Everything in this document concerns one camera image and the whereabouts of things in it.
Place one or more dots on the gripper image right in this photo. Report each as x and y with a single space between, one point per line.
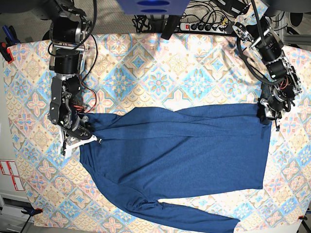
272 103

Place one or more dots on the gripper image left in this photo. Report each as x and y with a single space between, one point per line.
78 134

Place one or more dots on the blue long-sleeve T-shirt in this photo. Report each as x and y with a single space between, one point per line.
151 154

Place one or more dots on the red white label stickers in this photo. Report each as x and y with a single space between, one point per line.
8 171

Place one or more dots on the black clamp lower left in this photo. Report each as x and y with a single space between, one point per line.
31 211

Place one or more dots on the patterned tile tablecloth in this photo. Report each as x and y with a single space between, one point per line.
141 70

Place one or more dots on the white power strip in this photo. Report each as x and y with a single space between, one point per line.
202 28

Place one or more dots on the black clamp lower right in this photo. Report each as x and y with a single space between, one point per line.
302 218

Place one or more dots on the red black clamp left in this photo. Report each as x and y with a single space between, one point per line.
6 53

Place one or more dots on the blue clamp upper left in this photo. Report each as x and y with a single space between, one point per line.
11 36

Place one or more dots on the black center post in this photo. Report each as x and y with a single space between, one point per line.
171 24

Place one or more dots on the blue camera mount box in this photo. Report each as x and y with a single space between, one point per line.
153 7

